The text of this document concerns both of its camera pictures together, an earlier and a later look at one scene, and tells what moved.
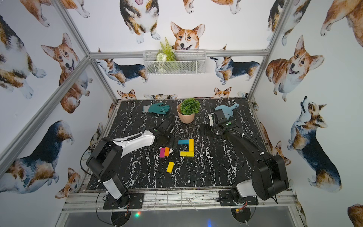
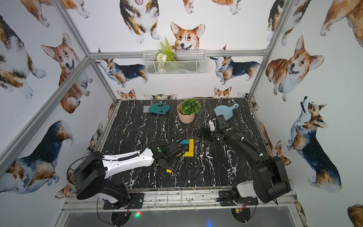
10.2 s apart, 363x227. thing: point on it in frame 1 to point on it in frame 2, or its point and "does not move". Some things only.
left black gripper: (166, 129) to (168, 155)
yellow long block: (187, 153) does not move
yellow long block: (191, 145) does not move
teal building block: (182, 142) does not move
